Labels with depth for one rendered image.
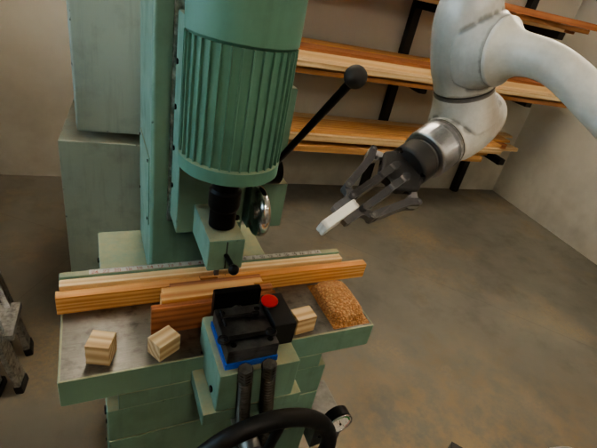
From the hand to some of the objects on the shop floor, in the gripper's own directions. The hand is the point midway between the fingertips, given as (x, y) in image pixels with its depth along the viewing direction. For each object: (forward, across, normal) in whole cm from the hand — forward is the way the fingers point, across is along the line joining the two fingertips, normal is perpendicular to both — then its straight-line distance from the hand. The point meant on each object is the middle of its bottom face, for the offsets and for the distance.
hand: (338, 217), depth 65 cm
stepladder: (+84, +46, -137) cm, 167 cm away
